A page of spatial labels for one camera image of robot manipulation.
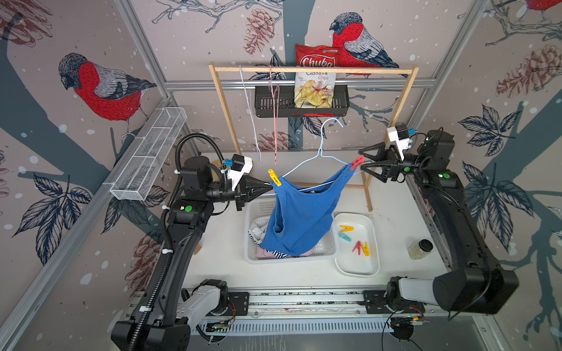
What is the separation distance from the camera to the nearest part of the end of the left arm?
1.76ft

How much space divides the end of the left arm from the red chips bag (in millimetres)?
455

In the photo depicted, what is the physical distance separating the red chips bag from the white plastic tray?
1.61ft

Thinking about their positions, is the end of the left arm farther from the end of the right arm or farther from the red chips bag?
the red chips bag

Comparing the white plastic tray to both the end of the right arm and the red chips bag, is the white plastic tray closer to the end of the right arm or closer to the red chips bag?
the end of the right arm

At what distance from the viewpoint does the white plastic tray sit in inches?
30.9

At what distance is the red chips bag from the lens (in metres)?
0.85
